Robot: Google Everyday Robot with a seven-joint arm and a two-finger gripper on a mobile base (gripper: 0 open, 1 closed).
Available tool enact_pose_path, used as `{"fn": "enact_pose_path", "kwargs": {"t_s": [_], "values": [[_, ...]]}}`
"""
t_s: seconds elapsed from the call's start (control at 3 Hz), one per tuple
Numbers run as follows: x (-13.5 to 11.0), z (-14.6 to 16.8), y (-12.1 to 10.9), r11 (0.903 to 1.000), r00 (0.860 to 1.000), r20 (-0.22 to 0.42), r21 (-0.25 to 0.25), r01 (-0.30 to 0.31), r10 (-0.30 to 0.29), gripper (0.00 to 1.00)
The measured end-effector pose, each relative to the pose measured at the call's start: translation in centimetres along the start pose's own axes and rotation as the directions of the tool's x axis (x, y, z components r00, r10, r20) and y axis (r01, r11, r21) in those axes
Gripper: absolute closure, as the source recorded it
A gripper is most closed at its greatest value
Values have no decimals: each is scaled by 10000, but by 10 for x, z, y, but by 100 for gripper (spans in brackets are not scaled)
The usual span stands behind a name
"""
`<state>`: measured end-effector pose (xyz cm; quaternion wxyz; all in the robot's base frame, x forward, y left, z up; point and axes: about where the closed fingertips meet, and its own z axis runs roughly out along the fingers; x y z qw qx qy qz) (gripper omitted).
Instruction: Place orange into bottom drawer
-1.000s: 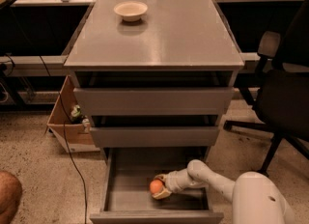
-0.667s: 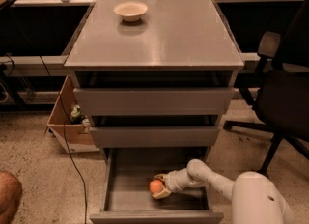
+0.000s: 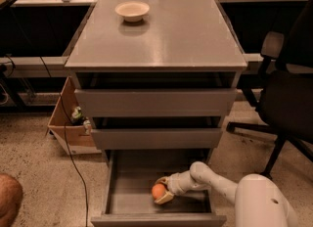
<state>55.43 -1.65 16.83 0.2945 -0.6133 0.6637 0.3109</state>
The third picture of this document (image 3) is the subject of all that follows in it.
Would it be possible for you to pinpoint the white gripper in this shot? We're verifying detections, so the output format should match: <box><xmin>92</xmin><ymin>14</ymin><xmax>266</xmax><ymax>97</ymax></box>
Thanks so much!
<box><xmin>155</xmin><ymin>171</ymin><xmax>191</xmax><ymax>204</ymax></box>

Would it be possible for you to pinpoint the orange fruit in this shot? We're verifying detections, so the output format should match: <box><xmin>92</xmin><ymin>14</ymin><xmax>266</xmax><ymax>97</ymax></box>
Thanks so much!
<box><xmin>152</xmin><ymin>184</ymin><xmax>166</xmax><ymax>200</ymax></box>

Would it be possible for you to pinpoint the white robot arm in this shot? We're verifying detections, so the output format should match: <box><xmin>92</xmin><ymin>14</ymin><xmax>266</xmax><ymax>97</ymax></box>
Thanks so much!
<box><xmin>152</xmin><ymin>161</ymin><xmax>298</xmax><ymax>227</ymax></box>

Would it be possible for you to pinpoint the grey bottom drawer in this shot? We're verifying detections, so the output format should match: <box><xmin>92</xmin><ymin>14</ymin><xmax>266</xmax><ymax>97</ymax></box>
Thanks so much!
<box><xmin>91</xmin><ymin>149</ymin><xmax>226</xmax><ymax>227</ymax></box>

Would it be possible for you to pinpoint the grey drawer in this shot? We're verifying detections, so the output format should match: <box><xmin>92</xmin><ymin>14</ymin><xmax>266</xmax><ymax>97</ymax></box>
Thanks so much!
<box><xmin>74</xmin><ymin>89</ymin><xmax>236</xmax><ymax>117</ymax></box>
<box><xmin>91</xmin><ymin>128</ymin><xmax>222</xmax><ymax>150</ymax></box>
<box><xmin>91</xmin><ymin>149</ymin><xmax>226</xmax><ymax>227</ymax></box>

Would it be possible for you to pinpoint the grey middle drawer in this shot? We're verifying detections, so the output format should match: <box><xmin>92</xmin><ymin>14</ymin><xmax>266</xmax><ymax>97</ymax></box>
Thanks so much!
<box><xmin>91</xmin><ymin>128</ymin><xmax>222</xmax><ymax>150</ymax></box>

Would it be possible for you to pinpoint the grey top drawer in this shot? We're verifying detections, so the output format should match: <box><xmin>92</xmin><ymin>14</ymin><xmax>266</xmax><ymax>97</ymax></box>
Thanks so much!
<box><xmin>74</xmin><ymin>89</ymin><xmax>236</xmax><ymax>117</ymax></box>

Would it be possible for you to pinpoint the grey drawer cabinet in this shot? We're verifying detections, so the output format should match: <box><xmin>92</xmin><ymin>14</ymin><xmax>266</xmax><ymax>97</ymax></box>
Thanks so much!
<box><xmin>64</xmin><ymin>0</ymin><xmax>248</xmax><ymax>227</ymax></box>

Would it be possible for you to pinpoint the cardboard box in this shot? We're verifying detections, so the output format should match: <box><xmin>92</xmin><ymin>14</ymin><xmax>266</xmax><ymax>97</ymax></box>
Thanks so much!
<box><xmin>48</xmin><ymin>77</ymin><xmax>98</xmax><ymax>155</ymax></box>

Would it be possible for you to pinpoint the green white item in box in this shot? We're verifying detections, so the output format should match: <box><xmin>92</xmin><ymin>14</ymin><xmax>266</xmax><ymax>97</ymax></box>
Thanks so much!
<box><xmin>71</xmin><ymin>107</ymin><xmax>85</xmax><ymax>123</ymax></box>

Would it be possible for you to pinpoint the black office chair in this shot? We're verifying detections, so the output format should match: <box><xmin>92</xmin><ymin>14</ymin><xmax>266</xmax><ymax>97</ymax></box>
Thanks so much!
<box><xmin>227</xmin><ymin>0</ymin><xmax>313</xmax><ymax>177</ymax></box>

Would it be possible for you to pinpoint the person knee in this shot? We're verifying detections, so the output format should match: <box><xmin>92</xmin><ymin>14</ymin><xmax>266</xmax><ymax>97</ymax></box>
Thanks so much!
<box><xmin>0</xmin><ymin>173</ymin><xmax>22</xmax><ymax>227</ymax></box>

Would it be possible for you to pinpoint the white bowl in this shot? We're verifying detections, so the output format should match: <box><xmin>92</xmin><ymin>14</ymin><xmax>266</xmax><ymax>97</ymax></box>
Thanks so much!
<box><xmin>115</xmin><ymin>1</ymin><xmax>150</xmax><ymax>23</ymax></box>

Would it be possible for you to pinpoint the black cable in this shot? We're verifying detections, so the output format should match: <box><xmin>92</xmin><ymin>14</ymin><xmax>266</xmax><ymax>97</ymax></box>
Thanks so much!
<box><xmin>38</xmin><ymin>56</ymin><xmax>90</xmax><ymax>227</ymax></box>

